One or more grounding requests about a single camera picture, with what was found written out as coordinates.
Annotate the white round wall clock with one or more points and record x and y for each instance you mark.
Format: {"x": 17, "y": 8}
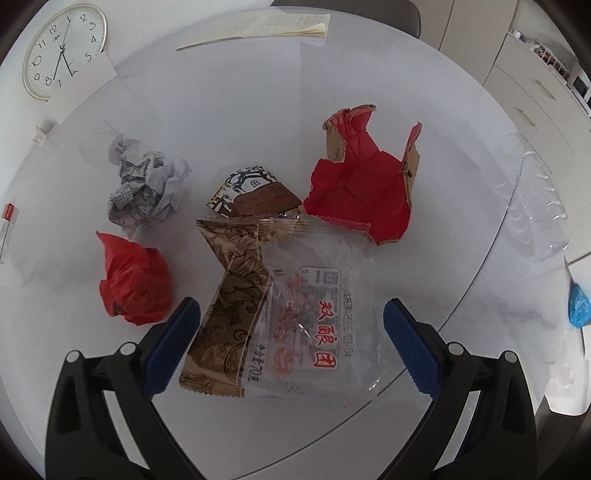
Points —
{"x": 68, "y": 41}

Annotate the white drawer cabinet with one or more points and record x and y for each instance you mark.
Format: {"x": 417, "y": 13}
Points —
{"x": 545, "y": 112}

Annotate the black white crumpled paper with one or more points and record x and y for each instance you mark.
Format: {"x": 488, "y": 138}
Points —
{"x": 150, "y": 186}

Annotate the clear brown snack wrapper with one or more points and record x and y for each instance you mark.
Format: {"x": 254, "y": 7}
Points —
{"x": 293, "y": 315}

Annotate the cream paper booklet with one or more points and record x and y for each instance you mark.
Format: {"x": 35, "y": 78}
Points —
{"x": 274, "y": 24}

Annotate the red brown torn cardboard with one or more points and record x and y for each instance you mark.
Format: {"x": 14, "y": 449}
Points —
{"x": 360, "y": 186}

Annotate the black white brown packet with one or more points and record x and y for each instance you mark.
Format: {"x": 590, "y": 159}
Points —
{"x": 254, "y": 192}

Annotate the clear plastic bottle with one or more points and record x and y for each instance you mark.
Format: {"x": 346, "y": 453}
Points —
{"x": 533, "y": 213}

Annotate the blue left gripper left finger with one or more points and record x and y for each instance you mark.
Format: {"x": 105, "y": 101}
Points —
{"x": 165, "y": 344}

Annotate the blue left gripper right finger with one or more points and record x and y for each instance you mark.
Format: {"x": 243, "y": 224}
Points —
{"x": 411, "y": 340}

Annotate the dark grey chair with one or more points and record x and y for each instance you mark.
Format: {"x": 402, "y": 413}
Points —
{"x": 400, "y": 14}

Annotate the red crumpled paper ball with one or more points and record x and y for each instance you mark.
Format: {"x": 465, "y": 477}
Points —
{"x": 137, "y": 284}

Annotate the white card on wall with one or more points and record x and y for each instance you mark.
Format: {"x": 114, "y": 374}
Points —
{"x": 79, "y": 88}

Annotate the blue plastic bag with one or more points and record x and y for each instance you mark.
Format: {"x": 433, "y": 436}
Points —
{"x": 579, "y": 306}

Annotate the small red white tube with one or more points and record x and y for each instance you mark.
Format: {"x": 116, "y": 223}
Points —
{"x": 8, "y": 221}

